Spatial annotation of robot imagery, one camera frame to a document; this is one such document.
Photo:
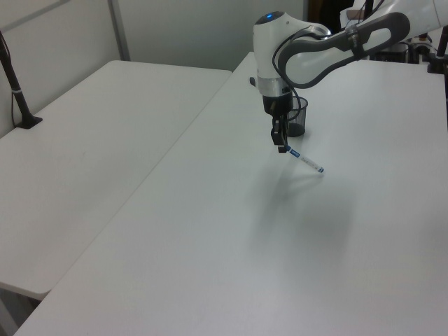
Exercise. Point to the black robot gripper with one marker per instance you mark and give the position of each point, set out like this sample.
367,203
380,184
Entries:
277,103

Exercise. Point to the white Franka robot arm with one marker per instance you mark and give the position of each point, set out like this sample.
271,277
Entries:
315,66

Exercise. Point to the black mesh pen cup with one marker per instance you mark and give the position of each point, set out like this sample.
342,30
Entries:
301,120

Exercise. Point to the grey partition post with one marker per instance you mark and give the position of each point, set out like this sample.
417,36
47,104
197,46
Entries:
119,31

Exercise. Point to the black equipment box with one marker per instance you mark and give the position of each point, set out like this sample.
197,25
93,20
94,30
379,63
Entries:
392,56

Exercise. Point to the black monitor stand pole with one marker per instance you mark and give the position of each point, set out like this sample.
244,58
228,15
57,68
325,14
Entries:
368,7

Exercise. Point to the black camera stand with base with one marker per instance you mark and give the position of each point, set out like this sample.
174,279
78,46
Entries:
15,91

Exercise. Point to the blue and white marker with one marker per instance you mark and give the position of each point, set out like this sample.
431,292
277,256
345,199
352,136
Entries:
305,161

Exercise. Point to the white adjacent table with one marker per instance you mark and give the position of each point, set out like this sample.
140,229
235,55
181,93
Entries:
87,157

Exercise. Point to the black camera stand with clamp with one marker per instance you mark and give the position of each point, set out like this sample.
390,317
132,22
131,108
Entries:
440,49

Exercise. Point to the brown desk pad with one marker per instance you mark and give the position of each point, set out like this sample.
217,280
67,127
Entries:
353,14

